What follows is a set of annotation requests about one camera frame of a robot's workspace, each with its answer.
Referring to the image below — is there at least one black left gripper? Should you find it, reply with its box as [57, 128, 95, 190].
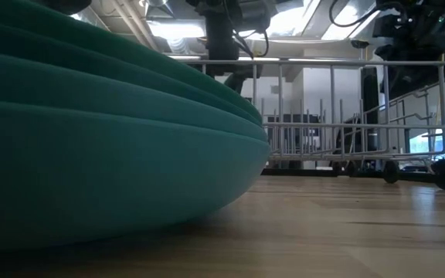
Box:
[206, 15, 264, 94]

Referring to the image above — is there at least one black room pillar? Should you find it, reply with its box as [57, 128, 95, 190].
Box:
[360, 66, 380, 152]

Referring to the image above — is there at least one ceiling light panel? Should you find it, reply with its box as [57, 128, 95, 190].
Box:
[147, 19, 208, 40]
[321, 0, 380, 42]

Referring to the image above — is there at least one teal round plate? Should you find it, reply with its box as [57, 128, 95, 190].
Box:
[0, 99, 273, 254]
[0, 49, 269, 142]

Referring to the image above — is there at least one black aluminium table frame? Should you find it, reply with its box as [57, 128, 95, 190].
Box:
[260, 166, 445, 183]

